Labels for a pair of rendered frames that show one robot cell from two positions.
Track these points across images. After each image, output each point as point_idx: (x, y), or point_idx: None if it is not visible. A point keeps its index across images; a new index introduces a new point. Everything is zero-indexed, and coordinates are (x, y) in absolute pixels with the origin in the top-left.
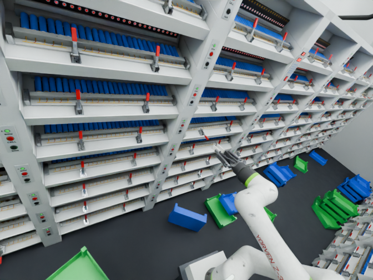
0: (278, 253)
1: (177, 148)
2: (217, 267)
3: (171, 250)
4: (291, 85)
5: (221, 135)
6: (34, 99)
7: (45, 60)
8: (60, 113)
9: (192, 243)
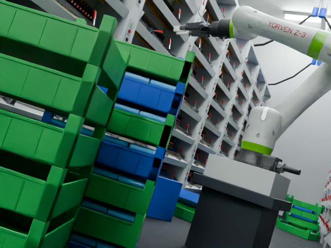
0: (290, 23)
1: (132, 33)
2: (245, 129)
3: (151, 227)
4: (207, 22)
5: (164, 52)
6: None
7: None
8: None
9: (174, 227)
